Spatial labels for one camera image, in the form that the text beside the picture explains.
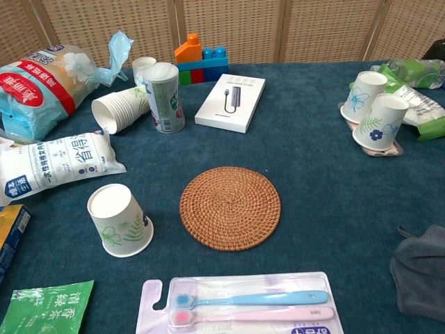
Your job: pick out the paper cup light-blue flower print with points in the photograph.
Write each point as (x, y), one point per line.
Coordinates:
(361, 94)

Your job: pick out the paper cup navy flower print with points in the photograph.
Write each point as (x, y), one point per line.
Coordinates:
(379, 121)

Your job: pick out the green toy block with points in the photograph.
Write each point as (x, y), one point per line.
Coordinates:
(184, 78)

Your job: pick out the dark grey towel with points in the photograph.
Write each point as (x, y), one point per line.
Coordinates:
(420, 275)

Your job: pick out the nested stack of paper cups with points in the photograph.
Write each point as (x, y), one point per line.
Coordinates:
(118, 109)

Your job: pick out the white USB hub box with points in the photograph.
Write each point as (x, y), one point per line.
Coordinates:
(229, 104)

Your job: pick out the yellow and blue box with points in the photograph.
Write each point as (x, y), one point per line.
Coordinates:
(10, 233)

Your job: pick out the toothbrush blister pack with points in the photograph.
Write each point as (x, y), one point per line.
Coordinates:
(243, 282)

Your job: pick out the paper cup green flower print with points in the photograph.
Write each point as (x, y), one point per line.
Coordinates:
(118, 222)

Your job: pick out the blue toy block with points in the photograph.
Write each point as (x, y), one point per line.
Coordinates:
(215, 61)

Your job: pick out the blue toothbrush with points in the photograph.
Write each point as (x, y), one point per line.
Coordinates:
(260, 299)

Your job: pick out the pink phone in case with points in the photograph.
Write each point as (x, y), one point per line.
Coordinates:
(394, 151)

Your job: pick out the red toy block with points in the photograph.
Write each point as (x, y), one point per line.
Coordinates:
(197, 76)

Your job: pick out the blue and red plastic bag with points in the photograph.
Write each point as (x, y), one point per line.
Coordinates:
(38, 87)

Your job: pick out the white soft pack blue text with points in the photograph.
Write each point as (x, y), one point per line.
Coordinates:
(55, 163)

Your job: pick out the orange toy block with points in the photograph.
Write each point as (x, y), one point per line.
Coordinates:
(189, 50)

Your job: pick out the green can with white lid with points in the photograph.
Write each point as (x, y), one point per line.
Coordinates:
(163, 101)

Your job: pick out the green tea sachet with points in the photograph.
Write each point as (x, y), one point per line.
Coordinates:
(45, 309)

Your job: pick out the round woven rattan coaster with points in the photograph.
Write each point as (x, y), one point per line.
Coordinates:
(230, 208)

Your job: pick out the plastic bottle green label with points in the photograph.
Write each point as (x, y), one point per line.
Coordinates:
(417, 71)

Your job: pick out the pink toothbrush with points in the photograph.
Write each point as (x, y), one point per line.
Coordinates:
(260, 316)

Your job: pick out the green and white wipes pack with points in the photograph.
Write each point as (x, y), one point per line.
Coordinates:
(426, 111)

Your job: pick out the paper cup with blue print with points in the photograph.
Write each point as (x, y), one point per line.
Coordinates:
(140, 69)

